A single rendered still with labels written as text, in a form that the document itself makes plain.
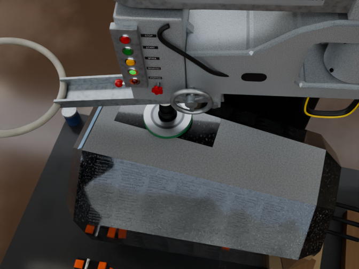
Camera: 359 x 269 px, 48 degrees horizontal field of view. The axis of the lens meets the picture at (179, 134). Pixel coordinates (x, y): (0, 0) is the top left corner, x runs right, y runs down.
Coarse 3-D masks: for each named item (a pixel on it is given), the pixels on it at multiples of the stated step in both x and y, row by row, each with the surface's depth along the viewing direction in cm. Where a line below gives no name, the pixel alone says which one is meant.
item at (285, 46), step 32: (160, 32) 113; (224, 32) 127; (256, 32) 123; (288, 32) 114; (320, 32) 111; (352, 32) 111; (192, 64) 128; (224, 64) 127; (256, 64) 126; (288, 64) 125; (320, 64) 137; (288, 96) 140; (320, 96) 138; (352, 96) 137
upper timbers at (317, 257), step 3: (321, 249) 212; (318, 252) 211; (321, 252) 211; (315, 255) 210; (318, 255) 210; (321, 255) 210; (315, 258) 210; (318, 258) 209; (318, 261) 209; (315, 264) 208; (318, 264) 208; (315, 267) 207; (318, 267) 207
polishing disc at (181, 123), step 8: (184, 104) 178; (144, 112) 177; (152, 112) 177; (144, 120) 175; (152, 120) 175; (160, 120) 175; (176, 120) 174; (184, 120) 174; (152, 128) 173; (160, 128) 173; (168, 128) 172; (176, 128) 172; (184, 128) 172; (168, 136) 172
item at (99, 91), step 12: (72, 84) 170; (84, 84) 170; (96, 84) 168; (108, 84) 167; (72, 96) 168; (84, 96) 167; (96, 96) 165; (108, 96) 164; (120, 96) 163; (132, 96) 156
